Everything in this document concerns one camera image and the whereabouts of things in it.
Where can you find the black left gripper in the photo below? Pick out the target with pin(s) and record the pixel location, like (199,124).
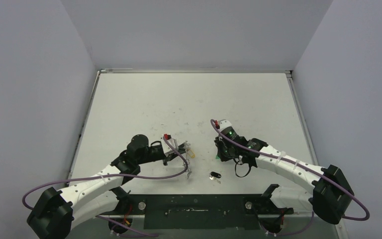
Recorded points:
(165,158)

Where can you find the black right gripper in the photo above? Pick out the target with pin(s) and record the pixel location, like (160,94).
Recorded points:
(223,151)

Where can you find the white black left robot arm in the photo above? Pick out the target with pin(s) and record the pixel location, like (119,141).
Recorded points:
(57,212)

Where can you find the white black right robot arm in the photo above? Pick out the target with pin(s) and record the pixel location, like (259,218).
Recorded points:
(324,191)

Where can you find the black key tag with key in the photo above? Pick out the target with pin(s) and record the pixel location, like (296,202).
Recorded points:
(214,176)

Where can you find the yellow key tag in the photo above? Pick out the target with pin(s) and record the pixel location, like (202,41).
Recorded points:
(190,153)

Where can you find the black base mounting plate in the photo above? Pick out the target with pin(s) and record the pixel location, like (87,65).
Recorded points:
(200,211)

